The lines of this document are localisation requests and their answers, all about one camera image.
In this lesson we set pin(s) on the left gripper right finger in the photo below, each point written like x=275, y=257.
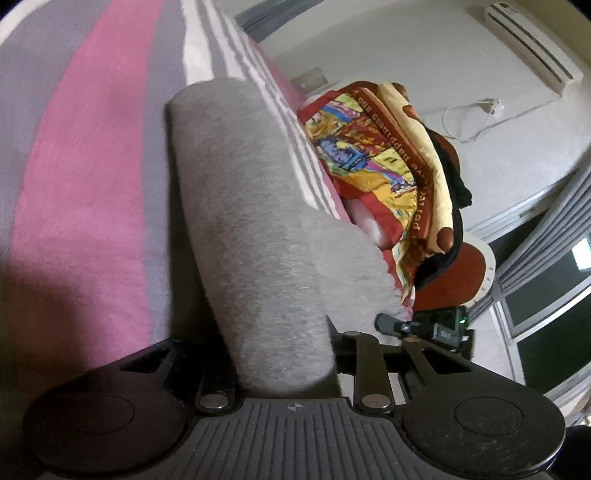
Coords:
x=360, y=355

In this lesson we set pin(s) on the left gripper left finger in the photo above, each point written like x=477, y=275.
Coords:
x=180, y=377

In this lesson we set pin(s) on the grey pants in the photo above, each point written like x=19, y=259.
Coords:
x=279, y=275

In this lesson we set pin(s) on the far right grey curtain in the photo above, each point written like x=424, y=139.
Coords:
x=563, y=225

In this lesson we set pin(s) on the grey curtain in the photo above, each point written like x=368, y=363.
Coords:
x=563, y=225
x=266, y=17

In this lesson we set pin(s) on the striped pink purple bedsheet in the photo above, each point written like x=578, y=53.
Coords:
x=90, y=244

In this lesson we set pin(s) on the colourful folded quilt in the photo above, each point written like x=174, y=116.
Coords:
x=368, y=163

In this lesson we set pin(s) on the white air conditioner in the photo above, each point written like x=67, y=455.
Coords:
x=543, y=55

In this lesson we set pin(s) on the white charger with cable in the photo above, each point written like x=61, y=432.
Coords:
x=487, y=109

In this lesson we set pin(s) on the wall socket plate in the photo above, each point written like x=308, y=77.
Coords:
x=310, y=81

